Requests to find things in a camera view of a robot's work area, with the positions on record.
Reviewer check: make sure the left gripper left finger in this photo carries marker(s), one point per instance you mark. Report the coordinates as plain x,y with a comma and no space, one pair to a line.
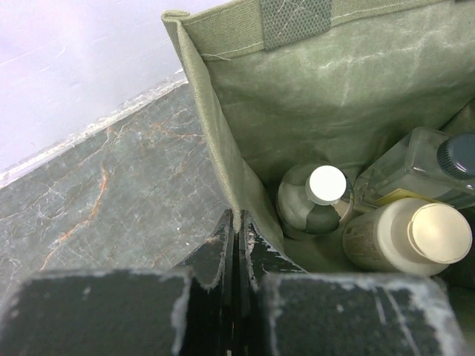
132,311

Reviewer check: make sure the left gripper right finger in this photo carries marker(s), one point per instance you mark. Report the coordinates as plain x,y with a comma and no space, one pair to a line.
294,312

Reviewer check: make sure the chrome dome clear bottle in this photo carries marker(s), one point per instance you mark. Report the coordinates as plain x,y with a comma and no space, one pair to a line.
314,199

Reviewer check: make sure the cream cylindrical jar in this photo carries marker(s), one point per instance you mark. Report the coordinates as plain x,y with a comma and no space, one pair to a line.
409,235

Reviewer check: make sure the clear square bottle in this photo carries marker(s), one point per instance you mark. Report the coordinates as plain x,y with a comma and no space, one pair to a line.
426,164

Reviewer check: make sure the green canvas bag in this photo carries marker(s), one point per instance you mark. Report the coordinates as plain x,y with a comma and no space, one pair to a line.
277,83

